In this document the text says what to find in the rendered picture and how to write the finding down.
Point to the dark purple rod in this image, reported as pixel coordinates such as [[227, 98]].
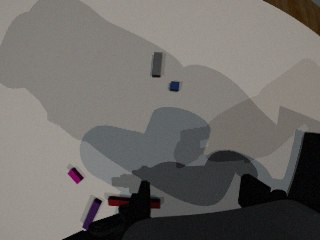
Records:
[[92, 212]]

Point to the small blue cube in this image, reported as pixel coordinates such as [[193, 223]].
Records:
[[174, 86]]

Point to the dark red rod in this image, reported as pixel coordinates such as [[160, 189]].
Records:
[[117, 201]]

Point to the small magenta block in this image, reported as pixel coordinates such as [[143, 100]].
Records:
[[75, 175]]

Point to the dark grey rectangular rod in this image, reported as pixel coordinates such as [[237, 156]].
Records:
[[157, 64]]

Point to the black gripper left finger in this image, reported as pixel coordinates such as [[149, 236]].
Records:
[[115, 226]]

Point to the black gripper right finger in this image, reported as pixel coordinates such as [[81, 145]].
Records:
[[253, 192]]

